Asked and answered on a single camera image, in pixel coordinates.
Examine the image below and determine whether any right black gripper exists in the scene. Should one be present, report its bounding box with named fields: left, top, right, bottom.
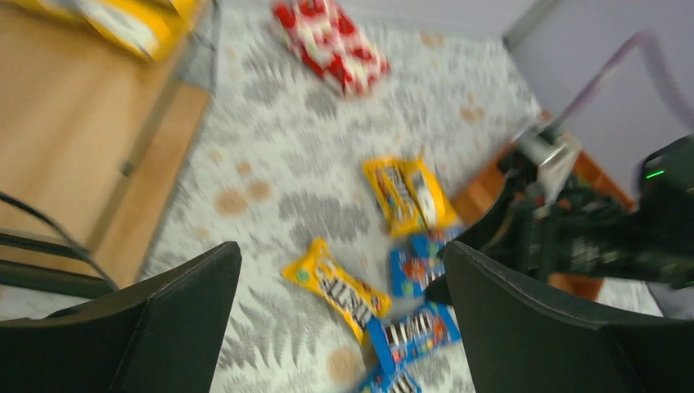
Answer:
left=425, top=162, right=651, bottom=305

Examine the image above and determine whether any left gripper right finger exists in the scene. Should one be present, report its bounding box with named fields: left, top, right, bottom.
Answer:
left=443, top=242, right=693, bottom=392

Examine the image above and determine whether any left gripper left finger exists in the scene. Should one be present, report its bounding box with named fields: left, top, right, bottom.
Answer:
left=1, top=242, right=242, bottom=392

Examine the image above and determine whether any blue m&m bag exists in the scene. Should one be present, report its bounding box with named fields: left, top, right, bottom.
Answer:
left=354, top=366, right=422, bottom=393
left=367, top=301, right=462, bottom=375
left=389, top=226, right=464, bottom=298

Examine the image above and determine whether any yellow m&m bag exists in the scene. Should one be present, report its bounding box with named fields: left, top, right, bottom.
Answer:
left=362, top=157, right=426, bottom=238
left=282, top=237, right=392, bottom=343
left=70, top=0, right=201, bottom=61
left=401, top=159, right=459, bottom=230

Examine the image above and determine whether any orange compartment tray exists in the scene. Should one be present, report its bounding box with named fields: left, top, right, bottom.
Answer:
left=449, top=141, right=638, bottom=302

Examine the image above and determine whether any red white floral pouch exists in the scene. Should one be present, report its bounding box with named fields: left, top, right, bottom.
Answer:
left=270, top=1, right=390, bottom=97

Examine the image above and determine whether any black wire wooden shelf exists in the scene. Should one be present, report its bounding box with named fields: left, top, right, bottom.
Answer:
left=1, top=1, right=221, bottom=298

